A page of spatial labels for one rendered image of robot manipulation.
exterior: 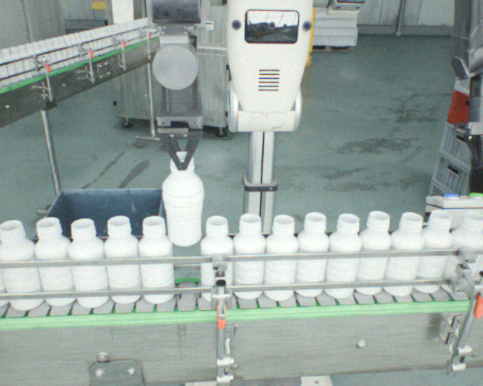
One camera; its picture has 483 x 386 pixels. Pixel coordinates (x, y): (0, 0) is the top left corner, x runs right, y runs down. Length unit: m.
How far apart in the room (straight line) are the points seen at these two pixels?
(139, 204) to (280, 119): 0.51
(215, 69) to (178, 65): 3.81
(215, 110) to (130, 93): 0.91
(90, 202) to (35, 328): 0.62
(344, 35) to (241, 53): 9.12
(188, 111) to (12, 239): 0.37
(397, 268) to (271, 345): 0.28
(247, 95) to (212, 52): 3.07
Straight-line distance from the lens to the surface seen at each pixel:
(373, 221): 0.84
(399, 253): 0.86
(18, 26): 7.05
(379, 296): 0.92
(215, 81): 4.42
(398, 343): 0.98
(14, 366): 0.98
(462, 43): 1.07
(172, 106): 0.68
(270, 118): 1.32
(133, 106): 4.82
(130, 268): 0.82
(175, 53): 0.59
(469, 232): 0.92
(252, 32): 1.25
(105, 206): 1.44
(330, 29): 10.22
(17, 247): 0.84
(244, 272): 0.82
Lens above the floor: 1.56
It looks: 27 degrees down
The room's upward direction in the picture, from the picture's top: 2 degrees clockwise
